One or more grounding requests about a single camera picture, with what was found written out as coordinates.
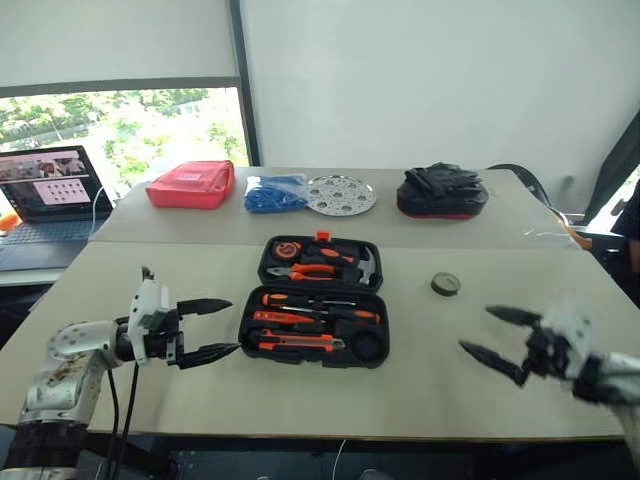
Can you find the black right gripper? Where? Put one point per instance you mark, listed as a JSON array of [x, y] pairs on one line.
[[547, 352]]

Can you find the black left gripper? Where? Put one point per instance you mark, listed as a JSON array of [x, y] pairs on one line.
[[160, 345]]

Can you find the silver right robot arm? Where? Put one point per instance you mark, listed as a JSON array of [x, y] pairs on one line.
[[615, 380]]

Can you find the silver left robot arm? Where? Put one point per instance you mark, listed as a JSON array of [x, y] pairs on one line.
[[70, 360]]

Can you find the black tool case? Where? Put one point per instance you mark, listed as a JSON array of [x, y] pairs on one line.
[[315, 357]]

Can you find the slim orange black screwdriver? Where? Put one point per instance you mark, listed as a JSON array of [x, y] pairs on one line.
[[275, 299]]

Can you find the black tape roll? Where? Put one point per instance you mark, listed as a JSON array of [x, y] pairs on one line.
[[445, 285]]

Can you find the orange black utility knife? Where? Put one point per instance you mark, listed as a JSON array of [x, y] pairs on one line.
[[300, 340]]

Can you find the orange black tape measure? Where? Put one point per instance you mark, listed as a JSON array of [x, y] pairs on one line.
[[287, 249]]

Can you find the red fabric pouch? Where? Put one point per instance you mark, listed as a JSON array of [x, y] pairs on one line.
[[192, 185]]

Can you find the blue plastic bag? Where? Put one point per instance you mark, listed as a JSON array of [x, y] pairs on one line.
[[272, 195]]

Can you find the black red boxing pad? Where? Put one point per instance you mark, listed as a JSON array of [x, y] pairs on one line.
[[442, 197]]

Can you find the person in dark clothes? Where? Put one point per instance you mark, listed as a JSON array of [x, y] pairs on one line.
[[630, 225]]

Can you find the perforated metal plate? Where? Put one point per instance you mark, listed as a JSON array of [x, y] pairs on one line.
[[341, 196]]

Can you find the open laptop computer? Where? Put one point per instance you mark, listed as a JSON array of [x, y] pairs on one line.
[[50, 200]]

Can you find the small orange object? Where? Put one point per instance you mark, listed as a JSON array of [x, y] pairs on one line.
[[6, 223]]

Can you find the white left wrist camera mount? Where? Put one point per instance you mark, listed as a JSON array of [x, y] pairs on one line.
[[142, 310]]

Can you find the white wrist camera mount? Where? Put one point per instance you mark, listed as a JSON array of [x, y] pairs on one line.
[[575, 320], [142, 310]]

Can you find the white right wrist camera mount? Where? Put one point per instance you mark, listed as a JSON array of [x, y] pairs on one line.
[[575, 320]]

